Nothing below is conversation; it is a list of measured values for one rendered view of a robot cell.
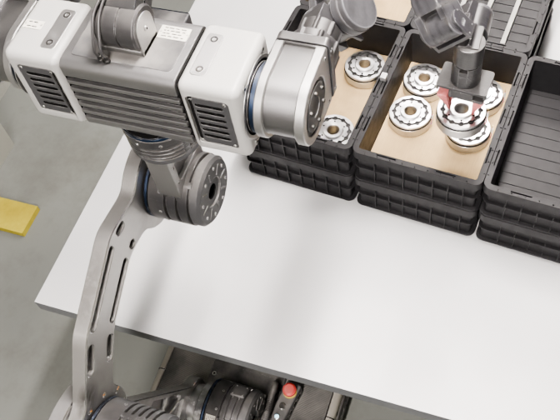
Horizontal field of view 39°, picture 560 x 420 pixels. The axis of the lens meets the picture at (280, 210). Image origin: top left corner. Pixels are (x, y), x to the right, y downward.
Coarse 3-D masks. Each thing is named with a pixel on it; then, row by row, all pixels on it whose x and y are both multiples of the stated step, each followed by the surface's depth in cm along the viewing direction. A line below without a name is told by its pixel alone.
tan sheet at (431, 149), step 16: (416, 64) 202; (400, 96) 197; (432, 112) 193; (496, 112) 191; (384, 128) 192; (432, 128) 191; (384, 144) 190; (400, 144) 189; (416, 144) 189; (432, 144) 188; (416, 160) 186; (432, 160) 186; (448, 160) 185; (464, 160) 185; (480, 160) 184; (464, 176) 182
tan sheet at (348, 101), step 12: (348, 48) 208; (384, 60) 204; (336, 72) 204; (348, 84) 201; (336, 96) 200; (348, 96) 199; (360, 96) 199; (336, 108) 198; (348, 108) 197; (360, 108) 197
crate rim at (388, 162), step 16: (416, 32) 194; (400, 48) 192; (496, 48) 189; (512, 96) 180; (368, 112) 183; (496, 128) 176; (496, 144) 174; (368, 160) 178; (384, 160) 175; (400, 160) 175; (432, 176) 173; (448, 176) 171; (480, 176) 170
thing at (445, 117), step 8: (440, 104) 167; (440, 112) 166; (448, 112) 165; (480, 112) 165; (440, 120) 165; (448, 120) 165; (456, 120) 164; (464, 120) 164; (472, 120) 164; (480, 120) 163; (456, 128) 163; (464, 128) 163
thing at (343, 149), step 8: (296, 8) 204; (304, 8) 204; (296, 16) 203; (288, 24) 203; (376, 24) 198; (384, 24) 197; (392, 24) 197; (400, 32) 195; (400, 40) 194; (392, 48) 193; (392, 56) 192; (384, 64) 190; (376, 88) 186; (368, 104) 184; (360, 128) 181; (280, 136) 185; (352, 136) 180; (312, 144) 182; (320, 144) 181; (328, 144) 179; (336, 144) 179; (344, 144) 179; (352, 144) 179; (336, 152) 181; (344, 152) 179
